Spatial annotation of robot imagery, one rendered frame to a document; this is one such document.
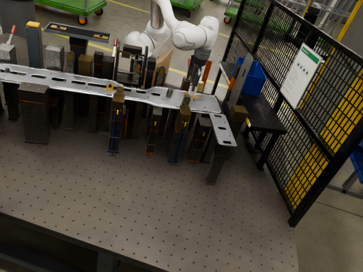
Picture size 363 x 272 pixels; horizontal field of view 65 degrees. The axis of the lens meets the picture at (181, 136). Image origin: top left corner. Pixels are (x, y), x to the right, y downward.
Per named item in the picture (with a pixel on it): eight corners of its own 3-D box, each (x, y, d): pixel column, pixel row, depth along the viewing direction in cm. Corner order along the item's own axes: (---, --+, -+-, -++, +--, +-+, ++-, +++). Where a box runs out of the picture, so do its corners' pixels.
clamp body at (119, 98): (106, 156, 160) (111, 103, 140) (108, 143, 169) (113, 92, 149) (118, 157, 161) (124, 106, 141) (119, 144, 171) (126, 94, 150)
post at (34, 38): (31, 93, 191) (24, 27, 165) (34, 87, 197) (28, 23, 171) (42, 94, 192) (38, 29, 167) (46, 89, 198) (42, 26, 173)
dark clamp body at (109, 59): (98, 114, 190) (101, 60, 167) (100, 105, 199) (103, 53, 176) (109, 116, 191) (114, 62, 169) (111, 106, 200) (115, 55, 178)
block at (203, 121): (188, 166, 169) (200, 128, 152) (186, 153, 178) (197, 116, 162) (199, 167, 170) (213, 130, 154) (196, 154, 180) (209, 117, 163)
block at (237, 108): (216, 158, 180) (235, 111, 159) (214, 150, 186) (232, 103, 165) (228, 160, 182) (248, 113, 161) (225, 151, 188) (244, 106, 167)
